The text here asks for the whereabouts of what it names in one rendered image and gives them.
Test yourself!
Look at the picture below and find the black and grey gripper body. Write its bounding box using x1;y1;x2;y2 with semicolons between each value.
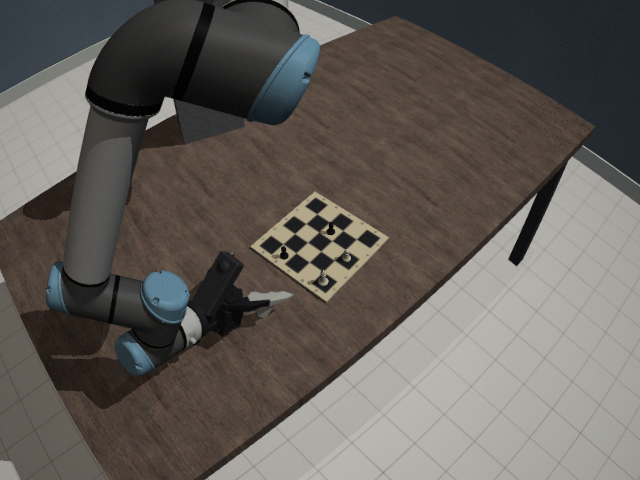
187;285;243;345

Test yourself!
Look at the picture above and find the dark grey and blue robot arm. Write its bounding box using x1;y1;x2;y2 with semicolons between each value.
46;0;320;376

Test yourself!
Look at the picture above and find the black and beige chessboard with pieces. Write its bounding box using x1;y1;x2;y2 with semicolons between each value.
250;192;389;303

